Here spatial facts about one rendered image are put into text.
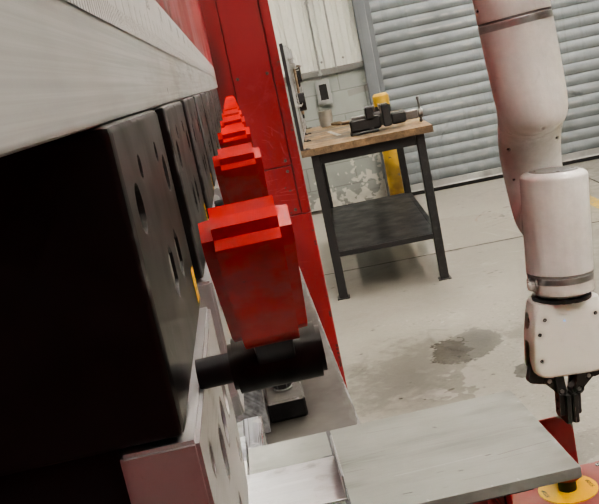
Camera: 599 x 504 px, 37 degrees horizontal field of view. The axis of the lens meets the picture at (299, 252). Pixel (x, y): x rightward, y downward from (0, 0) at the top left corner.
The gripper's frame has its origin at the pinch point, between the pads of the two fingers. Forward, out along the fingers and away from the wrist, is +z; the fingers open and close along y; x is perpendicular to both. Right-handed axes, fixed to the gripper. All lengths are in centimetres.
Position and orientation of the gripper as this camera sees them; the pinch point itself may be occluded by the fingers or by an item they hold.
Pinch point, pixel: (568, 405)
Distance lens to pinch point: 125.8
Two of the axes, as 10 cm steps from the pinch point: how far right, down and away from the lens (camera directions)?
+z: 1.2, 9.7, 1.9
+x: -1.1, -1.8, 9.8
